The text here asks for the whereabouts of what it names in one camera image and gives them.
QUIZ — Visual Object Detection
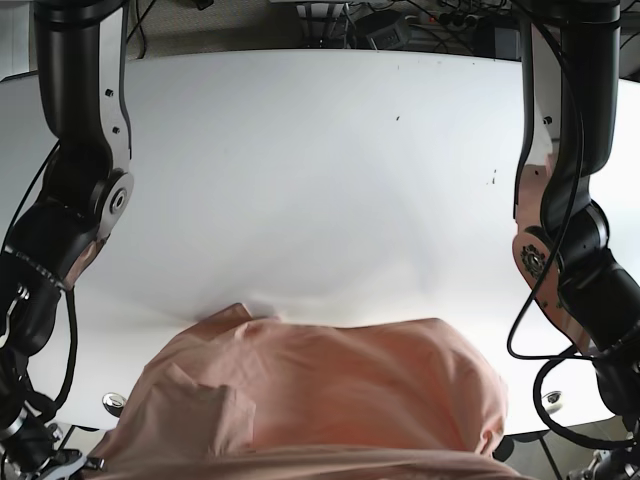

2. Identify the peach T-shirt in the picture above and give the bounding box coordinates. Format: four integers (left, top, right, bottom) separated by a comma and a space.
93, 305, 516, 479

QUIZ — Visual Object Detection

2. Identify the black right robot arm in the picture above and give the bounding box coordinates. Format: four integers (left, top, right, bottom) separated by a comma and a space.
1, 1, 134, 479

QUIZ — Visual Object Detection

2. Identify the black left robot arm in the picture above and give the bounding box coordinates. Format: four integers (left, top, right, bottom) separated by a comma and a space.
512, 1, 639, 479

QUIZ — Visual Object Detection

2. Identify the grey multi-socket box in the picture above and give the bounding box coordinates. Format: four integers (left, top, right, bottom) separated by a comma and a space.
360, 10, 411, 51

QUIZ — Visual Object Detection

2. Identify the left silver table grommet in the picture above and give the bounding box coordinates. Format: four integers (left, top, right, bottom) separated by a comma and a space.
102, 392, 127, 418

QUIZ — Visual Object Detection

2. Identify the silver table grommet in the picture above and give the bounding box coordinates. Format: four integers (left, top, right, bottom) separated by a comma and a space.
102, 392, 127, 418
541, 391, 564, 415

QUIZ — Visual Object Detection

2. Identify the grey power adapter box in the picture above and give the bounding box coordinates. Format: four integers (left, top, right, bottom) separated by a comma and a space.
494, 28, 521, 61

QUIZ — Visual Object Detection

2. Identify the right silver table grommet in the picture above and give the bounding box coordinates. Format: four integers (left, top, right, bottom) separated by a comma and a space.
541, 391, 564, 415

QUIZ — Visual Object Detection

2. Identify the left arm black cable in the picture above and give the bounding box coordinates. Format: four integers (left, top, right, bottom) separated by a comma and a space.
505, 19, 640, 446

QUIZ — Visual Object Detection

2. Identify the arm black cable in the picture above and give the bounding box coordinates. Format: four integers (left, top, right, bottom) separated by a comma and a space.
505, 19, 640, 446
0, 139, 81, 416

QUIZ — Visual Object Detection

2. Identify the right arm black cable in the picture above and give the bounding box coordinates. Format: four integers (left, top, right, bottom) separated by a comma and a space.
0, 139, 81, 416

